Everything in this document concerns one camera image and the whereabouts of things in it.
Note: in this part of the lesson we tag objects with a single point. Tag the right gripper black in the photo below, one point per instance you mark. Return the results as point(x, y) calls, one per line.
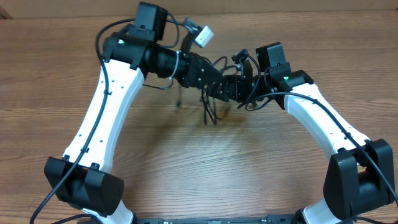
point(234, 81)

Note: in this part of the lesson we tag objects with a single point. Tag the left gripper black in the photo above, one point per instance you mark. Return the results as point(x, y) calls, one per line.
point(194, 65)

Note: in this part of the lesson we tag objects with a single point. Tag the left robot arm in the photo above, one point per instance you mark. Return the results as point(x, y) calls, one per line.
point(82, 176)

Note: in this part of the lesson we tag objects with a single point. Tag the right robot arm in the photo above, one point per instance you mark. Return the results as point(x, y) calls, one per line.
point(360, 174)

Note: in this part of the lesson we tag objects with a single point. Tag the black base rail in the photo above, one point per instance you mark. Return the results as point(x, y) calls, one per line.
point(269, 219)

